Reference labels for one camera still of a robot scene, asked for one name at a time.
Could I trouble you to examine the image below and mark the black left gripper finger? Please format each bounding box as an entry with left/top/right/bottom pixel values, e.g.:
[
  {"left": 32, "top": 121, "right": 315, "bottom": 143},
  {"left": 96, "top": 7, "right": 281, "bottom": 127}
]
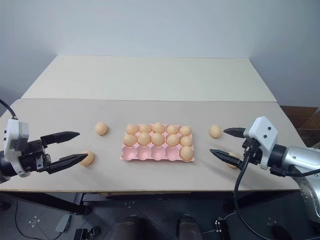
[
  {"left": 40, "top": 130, "right": 81, "bottom": 149},
  {"left": 46, "top": 153, "right": 89, "bottom": 175}
]

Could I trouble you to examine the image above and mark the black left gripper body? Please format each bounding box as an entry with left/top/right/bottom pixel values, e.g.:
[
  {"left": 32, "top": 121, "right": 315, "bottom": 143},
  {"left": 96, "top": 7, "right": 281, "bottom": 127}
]
[{"left": 17, "top": 139, "right": 53, "bottom": 174}]

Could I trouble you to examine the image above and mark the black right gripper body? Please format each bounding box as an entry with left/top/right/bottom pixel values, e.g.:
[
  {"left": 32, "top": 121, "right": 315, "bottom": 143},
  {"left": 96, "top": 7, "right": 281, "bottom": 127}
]
[{"left": 240, "top": 136, "right": 264, "bottom": 168}]

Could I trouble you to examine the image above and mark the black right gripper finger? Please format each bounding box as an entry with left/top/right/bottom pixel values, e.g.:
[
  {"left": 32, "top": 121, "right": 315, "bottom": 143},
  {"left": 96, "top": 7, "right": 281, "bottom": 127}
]
[
  {"left": 222, "top": 127, "right": 247, "bottom": 139},
  {"left": 209, "top": 148, "right": 245, "bottom": 169}
]

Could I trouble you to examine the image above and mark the pink egg tray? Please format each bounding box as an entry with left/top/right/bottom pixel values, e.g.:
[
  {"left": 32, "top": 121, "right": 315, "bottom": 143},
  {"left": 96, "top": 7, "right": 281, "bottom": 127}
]
[{"left": 119, "top": 122, "right": 196, "bottom": 164}]

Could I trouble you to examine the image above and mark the grey floor pedal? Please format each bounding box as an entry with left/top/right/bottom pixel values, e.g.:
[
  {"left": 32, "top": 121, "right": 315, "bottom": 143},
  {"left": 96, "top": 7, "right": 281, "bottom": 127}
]
[{"left": 55, "top": 214, "right": 73, "bottom": 232}]

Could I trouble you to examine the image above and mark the black floor device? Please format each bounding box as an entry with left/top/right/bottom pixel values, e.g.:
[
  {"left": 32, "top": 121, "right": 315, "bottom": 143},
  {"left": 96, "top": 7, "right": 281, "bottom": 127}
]
[{"left": 213, "top": 216, "right": 231, "bottom": 240}]

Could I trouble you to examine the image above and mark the black floor clamp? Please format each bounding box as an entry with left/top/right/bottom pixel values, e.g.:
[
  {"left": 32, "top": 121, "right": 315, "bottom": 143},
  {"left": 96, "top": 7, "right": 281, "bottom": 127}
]
[{"left": 74, "top": 226, "right": 101, "bottom": 240}]

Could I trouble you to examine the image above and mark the dark rounded shape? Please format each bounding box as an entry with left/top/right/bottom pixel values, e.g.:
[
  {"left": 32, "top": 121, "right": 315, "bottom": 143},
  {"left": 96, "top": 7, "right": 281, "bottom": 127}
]
[
  {"left": 176, "top": 214, "right": 201, "bottom": 240},
  {"left": 116, "top": 215, "right": 152, "bottom": 240}
]

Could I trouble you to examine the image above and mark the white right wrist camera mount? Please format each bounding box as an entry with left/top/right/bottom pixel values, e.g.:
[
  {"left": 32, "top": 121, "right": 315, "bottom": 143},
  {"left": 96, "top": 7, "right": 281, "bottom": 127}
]
[{"left": 243, "top": 115, "right": 279, "bottom": 171}]

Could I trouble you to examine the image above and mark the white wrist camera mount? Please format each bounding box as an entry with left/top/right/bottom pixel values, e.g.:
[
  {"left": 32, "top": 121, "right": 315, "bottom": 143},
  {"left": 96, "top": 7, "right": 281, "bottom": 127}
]
[
  {"left": 3, "top": 118, "right": 31, "bottom": 178},
  {"left": 243, "top": 115, "right": 279, "bottom": 171}
]

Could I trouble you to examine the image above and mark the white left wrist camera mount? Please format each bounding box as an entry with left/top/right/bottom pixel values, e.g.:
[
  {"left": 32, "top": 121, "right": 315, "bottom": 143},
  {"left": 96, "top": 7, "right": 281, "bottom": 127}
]
[{"left": 3, "top": 118, "right": 31, "bottom": 178}]

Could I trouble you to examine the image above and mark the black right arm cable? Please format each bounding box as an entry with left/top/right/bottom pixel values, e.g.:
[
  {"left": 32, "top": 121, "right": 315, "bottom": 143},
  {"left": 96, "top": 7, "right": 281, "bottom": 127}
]
[{"left": 233, "top": 146, "right": 261, "bottom": 240}]

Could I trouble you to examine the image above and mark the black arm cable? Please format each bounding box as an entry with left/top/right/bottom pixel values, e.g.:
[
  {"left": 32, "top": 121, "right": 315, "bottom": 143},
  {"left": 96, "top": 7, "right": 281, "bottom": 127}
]
[
  {"left": 0, "top": 99, "right": 19, "bottom": 122},
  {"left": 233, "top": 146, "right": 261, "bottom": 240}
]

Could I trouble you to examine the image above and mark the black table frame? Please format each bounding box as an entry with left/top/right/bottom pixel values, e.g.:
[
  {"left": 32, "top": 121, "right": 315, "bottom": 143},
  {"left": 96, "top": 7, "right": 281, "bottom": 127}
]
[{"left": 0, "top": 190, "right": 309, "bottom": 216}]

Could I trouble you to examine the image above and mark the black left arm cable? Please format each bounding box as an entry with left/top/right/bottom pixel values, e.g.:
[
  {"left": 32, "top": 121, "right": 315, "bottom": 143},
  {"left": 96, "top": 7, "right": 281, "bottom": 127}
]
[{"left": 0, "top": 99, "right": 19, "bottom": 122}]

